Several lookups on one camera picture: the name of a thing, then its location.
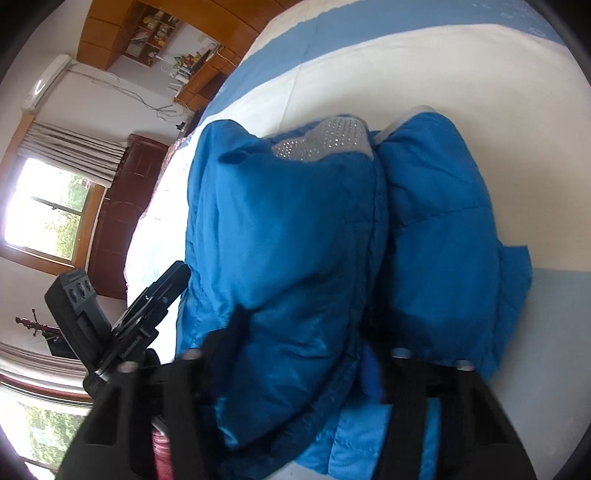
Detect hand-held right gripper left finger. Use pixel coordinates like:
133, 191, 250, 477
55, 305, 247, 480

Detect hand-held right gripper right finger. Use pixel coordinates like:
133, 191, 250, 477
360, 344, 539, 480

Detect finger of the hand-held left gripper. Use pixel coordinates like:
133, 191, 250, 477
137, 261, 191, 320

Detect blue padded jacket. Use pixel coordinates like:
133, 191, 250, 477
175, 106, 534, 480

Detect person's left forearm pink sleeve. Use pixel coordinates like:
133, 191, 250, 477
152, 418, 177, 480

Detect brown violin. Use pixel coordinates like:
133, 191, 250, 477
15, 308, 61, 335

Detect dark wooden headboard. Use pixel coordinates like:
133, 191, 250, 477
87, 134, 169, 301

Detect large window with greenery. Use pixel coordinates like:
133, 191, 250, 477
0, 383, 93, 467

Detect wood framed window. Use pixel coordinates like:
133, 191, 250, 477
0, 154, 105, 268

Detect pink patterned pillow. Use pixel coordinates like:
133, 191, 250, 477
164, 131, 199, 160

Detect grey striped curtain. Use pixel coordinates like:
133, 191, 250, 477
21, 121, 127, 189

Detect wooden desk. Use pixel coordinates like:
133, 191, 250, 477
173, 44, 241, 114

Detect row of desk bottles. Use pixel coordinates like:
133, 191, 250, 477
173, 50, 211, 88

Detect white air conditioner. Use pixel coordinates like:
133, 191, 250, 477
21, 54, 72, 112

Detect white and blue bed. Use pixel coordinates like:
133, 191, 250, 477
124, 0, 591, 480

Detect wall cables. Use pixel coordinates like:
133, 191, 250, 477
71, 65, 185, 127

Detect wooden wall shelf cabinet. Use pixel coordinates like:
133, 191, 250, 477
78, 0, 183, 70

